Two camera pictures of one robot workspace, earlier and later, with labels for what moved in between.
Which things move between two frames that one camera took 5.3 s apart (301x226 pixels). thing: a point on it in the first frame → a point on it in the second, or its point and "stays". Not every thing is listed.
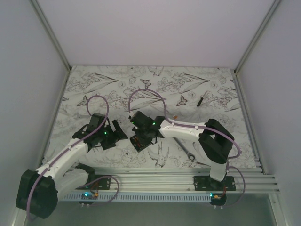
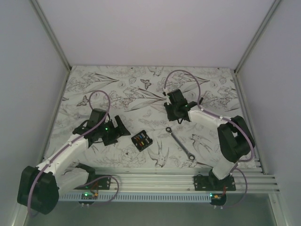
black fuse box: (139, 142) stays
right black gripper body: (141, 132) → (171, 111)
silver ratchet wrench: (191, 157) stays
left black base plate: (103, 183) stays
